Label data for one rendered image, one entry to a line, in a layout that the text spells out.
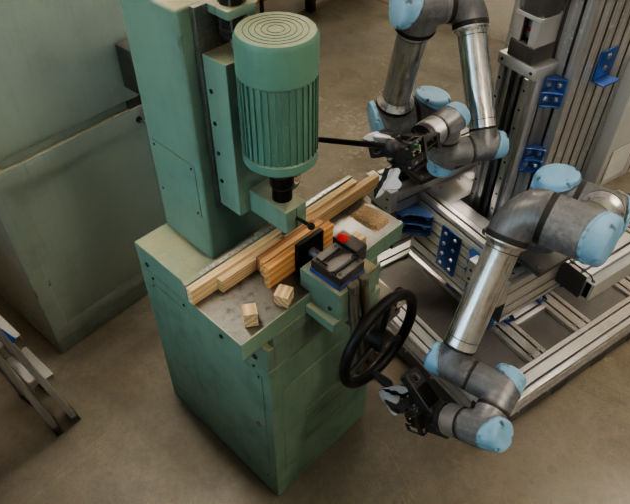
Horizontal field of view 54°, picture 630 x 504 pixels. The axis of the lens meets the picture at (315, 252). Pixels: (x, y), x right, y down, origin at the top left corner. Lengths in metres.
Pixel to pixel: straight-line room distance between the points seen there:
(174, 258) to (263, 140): 0.58
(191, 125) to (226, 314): 0.45
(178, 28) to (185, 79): 0.12
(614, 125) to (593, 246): 0.84
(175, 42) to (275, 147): 0.31
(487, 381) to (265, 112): 0.75
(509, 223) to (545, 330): 1.19
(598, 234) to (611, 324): 1.29
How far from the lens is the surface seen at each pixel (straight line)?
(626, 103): 2.10
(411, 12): 1.69
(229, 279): 1.56
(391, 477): 2.30
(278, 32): 1.31
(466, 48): 1.76
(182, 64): 1.44
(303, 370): 1.78
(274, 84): 1.28
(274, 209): 1.54
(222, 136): 1.51
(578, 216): 1.36
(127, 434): 2.45
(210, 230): 1.72
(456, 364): 1.46
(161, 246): 1.87
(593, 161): 2.23
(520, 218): 1.37
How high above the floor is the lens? 2.06
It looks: 44 degrees down
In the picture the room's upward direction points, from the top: 1 degrees clockwise
